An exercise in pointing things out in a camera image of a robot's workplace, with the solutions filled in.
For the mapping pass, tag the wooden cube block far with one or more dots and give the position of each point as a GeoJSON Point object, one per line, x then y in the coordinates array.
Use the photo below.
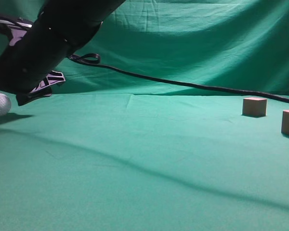
{"type": "Point", "coordinates": [255, 107]}

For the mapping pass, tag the green cloth backdrop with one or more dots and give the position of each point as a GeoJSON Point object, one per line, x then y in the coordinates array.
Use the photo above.
{"type": "Point", "coordinates": [110, 152]}

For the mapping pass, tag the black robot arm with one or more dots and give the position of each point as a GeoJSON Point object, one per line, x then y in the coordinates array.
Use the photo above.
{"type": "Point", "coordinates": [77, 21]}

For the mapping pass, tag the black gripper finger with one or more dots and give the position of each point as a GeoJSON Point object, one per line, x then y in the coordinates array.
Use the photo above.
{"type": "Point", "coordinates": [42, 90]}
{"type": "Point", "coordinates": [14, 28]}

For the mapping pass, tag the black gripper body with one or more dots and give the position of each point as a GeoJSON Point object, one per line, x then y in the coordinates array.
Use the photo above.
{"type": "Point", "coordinates": [30, 61]}

